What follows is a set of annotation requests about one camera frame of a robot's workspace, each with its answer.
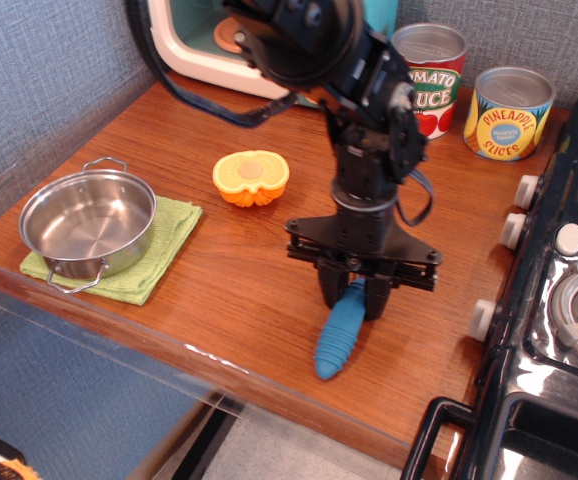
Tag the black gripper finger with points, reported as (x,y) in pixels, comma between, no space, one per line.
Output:
(377,291)
(333,279)

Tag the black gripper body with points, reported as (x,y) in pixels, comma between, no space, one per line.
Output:
(364,232)

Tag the blue handled metal scoop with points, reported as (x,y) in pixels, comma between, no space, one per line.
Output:
(339,335)

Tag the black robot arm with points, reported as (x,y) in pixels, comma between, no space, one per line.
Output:
(326,51)

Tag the stainless steel pot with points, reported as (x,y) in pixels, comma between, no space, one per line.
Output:
(89,225)

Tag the white stove knob front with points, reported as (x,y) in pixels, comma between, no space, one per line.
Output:
(481,318)

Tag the white stove knob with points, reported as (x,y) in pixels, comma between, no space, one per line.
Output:
(525,191)
(512,230)
(481,318)

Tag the orange toy squash half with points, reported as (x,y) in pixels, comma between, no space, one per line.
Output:
(253,177)

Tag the white stove knob middle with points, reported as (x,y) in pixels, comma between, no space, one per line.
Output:
(512,230)

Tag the white stove knob rear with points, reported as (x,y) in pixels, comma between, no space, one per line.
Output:
(525,191)

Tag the pineapple slices can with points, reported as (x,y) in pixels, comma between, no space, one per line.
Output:
(508,113)

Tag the green folded cloth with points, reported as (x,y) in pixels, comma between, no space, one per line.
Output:
(174,222)

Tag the tomato sauce can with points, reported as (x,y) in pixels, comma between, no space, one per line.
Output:
(436,55)

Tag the black toy stove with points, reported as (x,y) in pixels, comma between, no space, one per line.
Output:
(524,422)

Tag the teal toy microwave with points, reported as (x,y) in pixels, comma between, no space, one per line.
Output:
(196,40)

